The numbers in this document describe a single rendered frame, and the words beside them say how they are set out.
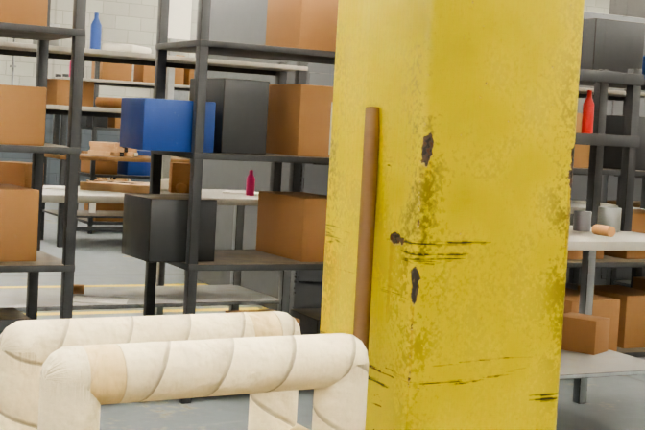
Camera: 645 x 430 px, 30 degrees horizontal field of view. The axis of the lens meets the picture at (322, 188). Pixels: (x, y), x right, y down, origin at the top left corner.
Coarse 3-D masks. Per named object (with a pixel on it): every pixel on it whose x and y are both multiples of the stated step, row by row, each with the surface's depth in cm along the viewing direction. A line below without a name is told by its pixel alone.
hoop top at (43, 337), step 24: (240, 312) 78; (264, 312) 78; (0, 336) 70; (24, 336) 69; (48, 336) 70; (72, 336) 70; (96, 336) 71; (120, 336) 72; (144, 336) 73; (168, 336) 73; (192, 336) 74; (216, 336) 75; (240, 336) 76; (264, 336) 77
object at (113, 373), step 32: (64, 352) 63; (96, 352) 63; (128, 352) 64; (160, 352) 65; (192, 352) 66; (224, 352) 67; (256, 352) 68; (288, 352) 69; (320, 352) 70; (352, 352) 71; (96, 384) 63; (128, 384) 63; (160, 384) 64; (192, 384) 65; (224, 384) 66; (256, 384) 68; (288, 384) 69; (320, 384) 70
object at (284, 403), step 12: (252, 396) 78; (264, 396) 78; (276, 396) 78; (288, 396) 78; (252, 408) 78; (264, 408) 78; (276, 408) 78; (288, 408) 78; (252, 420) 78; (264, 420) 78; (276, 420) 78; (288, 420) 78
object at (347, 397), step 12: (360, 372) 71; (336, 384) 71; (348, 384) 71; (360, 384) 71; (324, 396) 71; (336, 396) 71; (348, 396) 71; (360, 396) 71; (324, 408) 71; (336, 408) 71; (348, 408) 71; (360, 408) 71; (312, 420) 72; (324, 420) 71; (336, 420) 71; (348, 420) 71; (360, 420) 71
